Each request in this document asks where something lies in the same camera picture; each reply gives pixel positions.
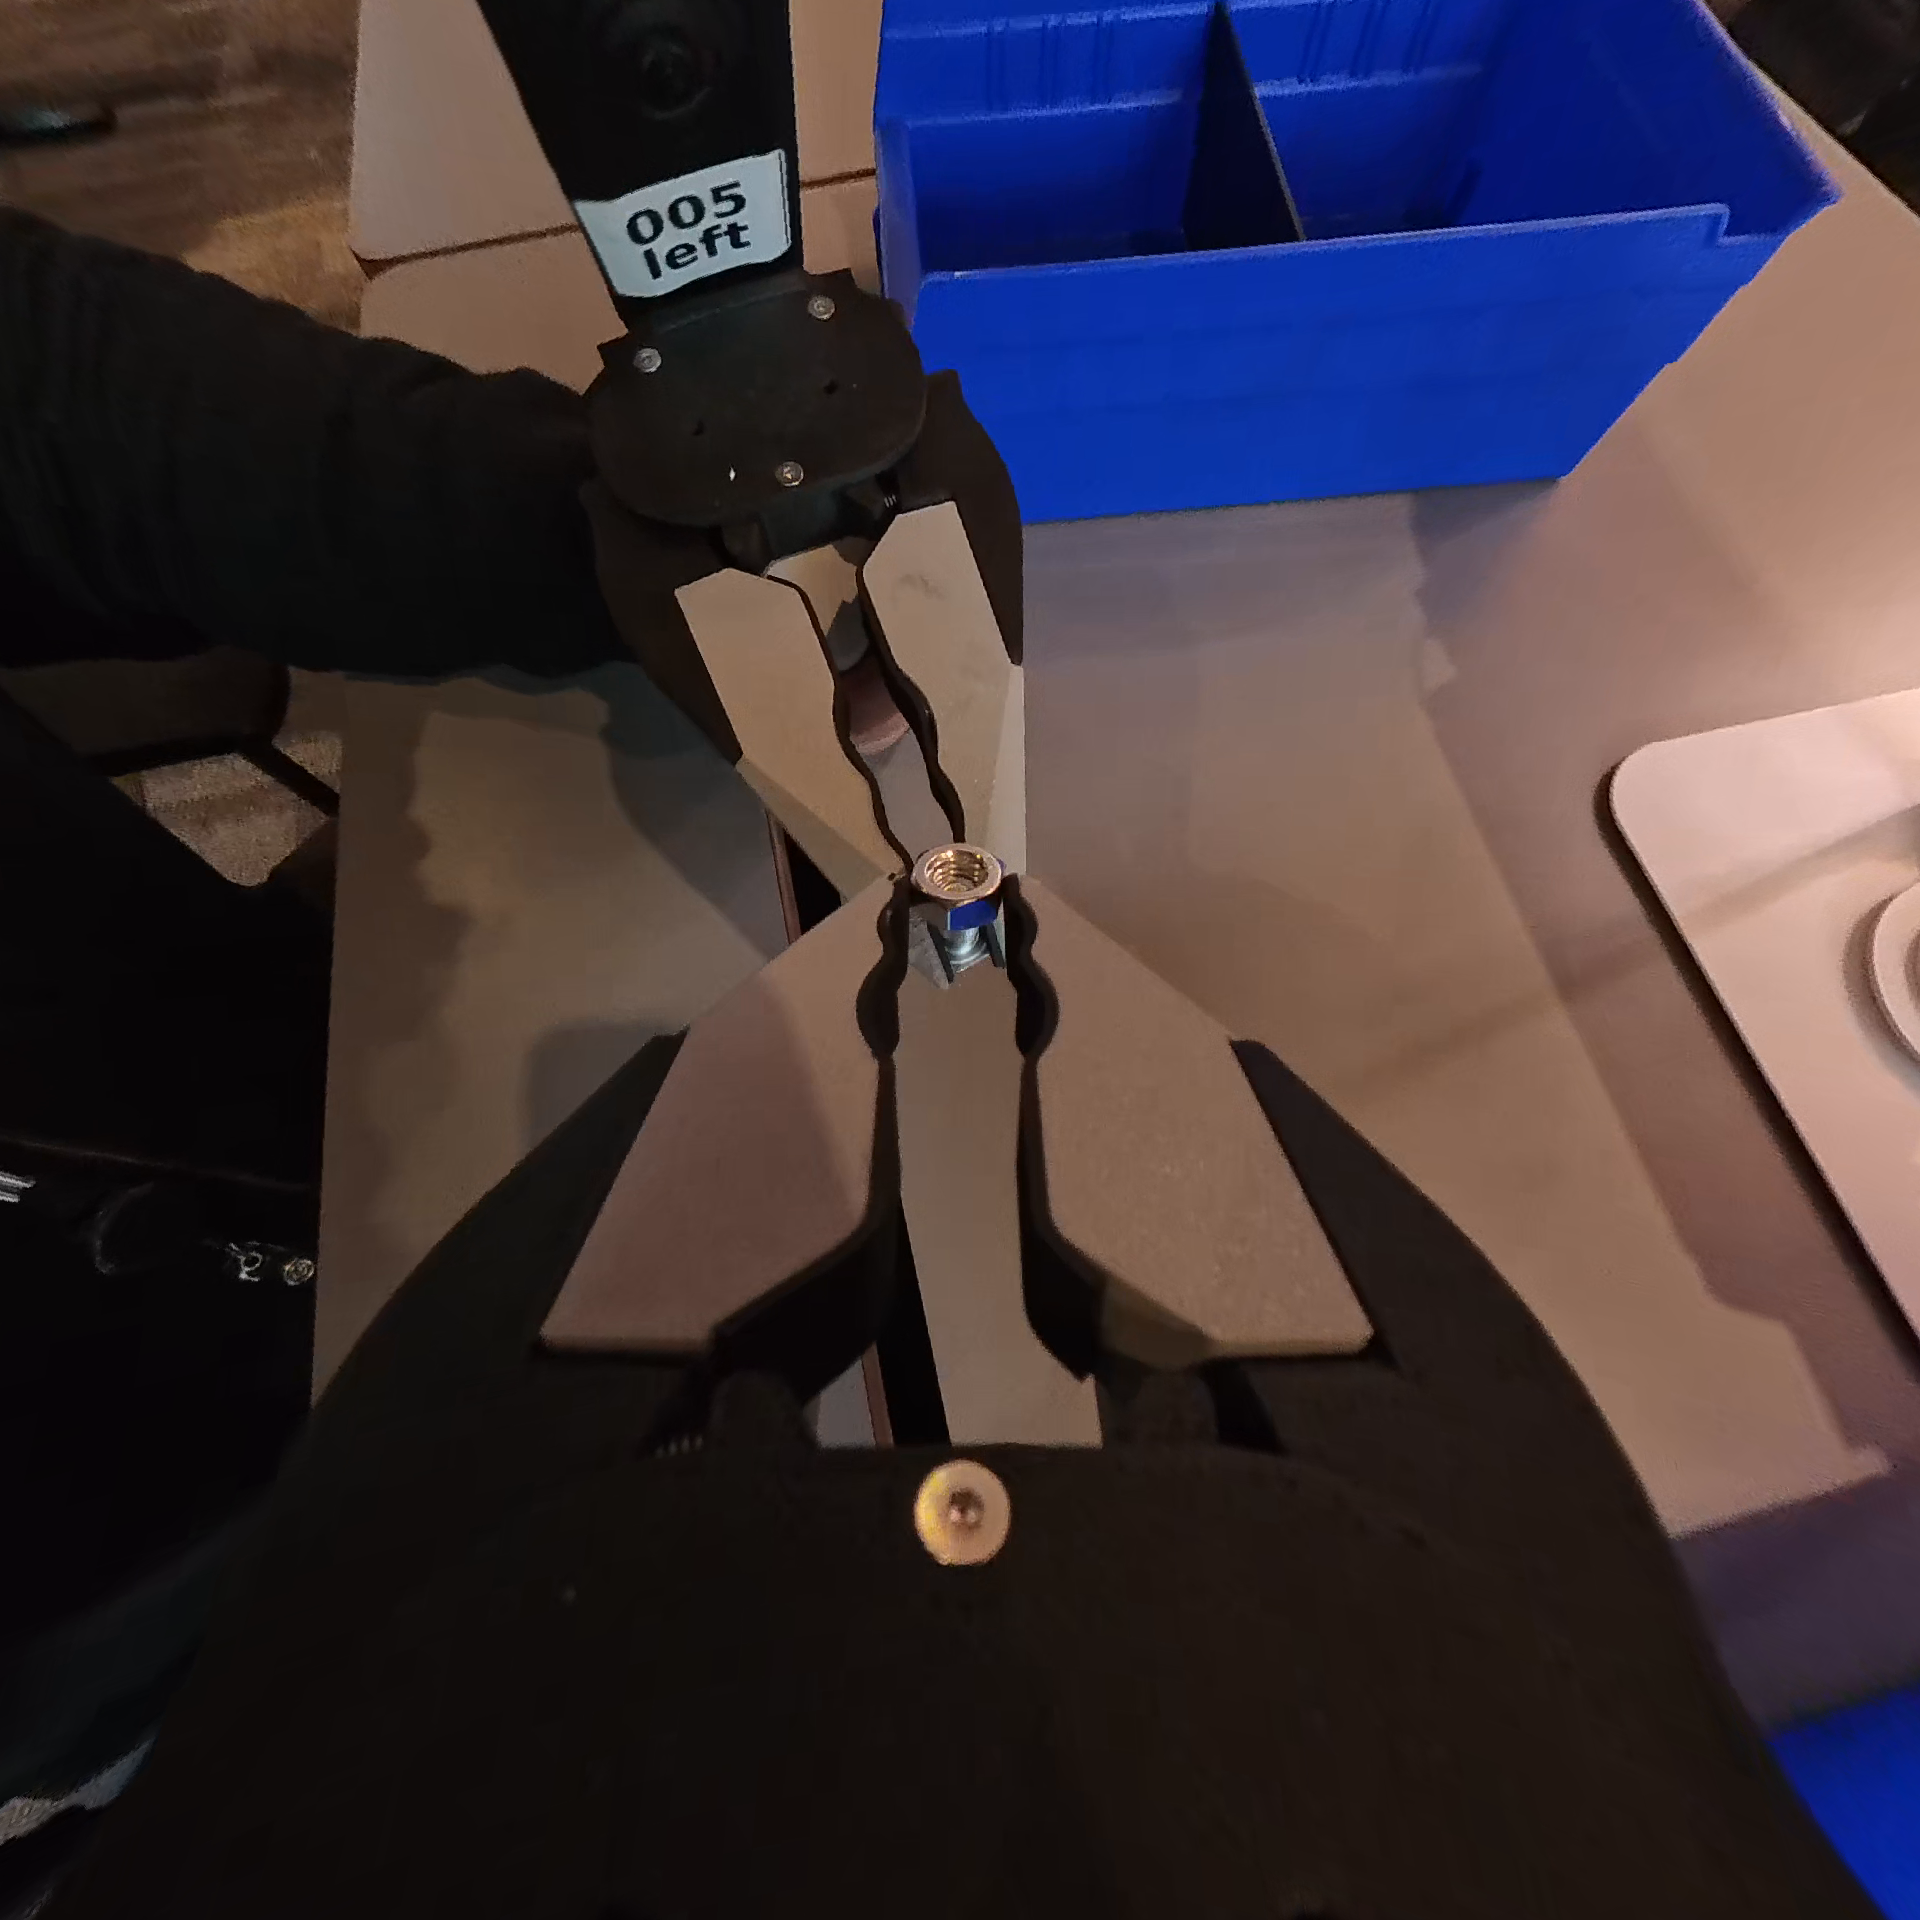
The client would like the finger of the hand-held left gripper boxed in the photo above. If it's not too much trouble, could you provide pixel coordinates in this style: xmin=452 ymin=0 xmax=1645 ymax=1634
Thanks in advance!
xmin=861 ymin=498 xmax=1032 ymax=882
xmin=674 ymin=545 xmax=911 ymax=902

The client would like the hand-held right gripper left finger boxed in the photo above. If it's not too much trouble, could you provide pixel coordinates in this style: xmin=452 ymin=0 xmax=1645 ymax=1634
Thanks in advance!
xmin=538 ymin=874 xmax=911 ymax=1407

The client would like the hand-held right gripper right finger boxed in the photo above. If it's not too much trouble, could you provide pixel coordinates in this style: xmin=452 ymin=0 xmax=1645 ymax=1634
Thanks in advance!
xmin=994 ymin=874 xmax=1377 ymax=1384

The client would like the silver hex nut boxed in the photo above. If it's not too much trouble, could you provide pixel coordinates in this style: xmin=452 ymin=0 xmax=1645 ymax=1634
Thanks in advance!
xmin=910 ymin=840 xmax=1008 ymax=938

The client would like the person's left forearm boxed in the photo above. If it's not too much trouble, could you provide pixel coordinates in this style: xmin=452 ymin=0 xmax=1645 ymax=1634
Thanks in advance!
xmin=0 ymin=205 xmax=637 ymax=682

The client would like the person's left hand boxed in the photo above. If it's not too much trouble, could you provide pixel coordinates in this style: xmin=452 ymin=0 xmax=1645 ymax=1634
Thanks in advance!
xmin=827 ymin=599 xmax=921 ymax=746

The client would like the blue plastic bin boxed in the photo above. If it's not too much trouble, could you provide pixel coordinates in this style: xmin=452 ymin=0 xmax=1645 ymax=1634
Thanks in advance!
xmin=871 ymin=0 xmax=1845 ymax=527
xmin=1760 ymin=1682 xmax=1920 ymax=1920

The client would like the white tray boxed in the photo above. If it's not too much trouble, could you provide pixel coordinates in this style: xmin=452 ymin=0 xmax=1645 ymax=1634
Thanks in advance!
xmin=1611 ymin=687 xmax=1920 ymax=1341

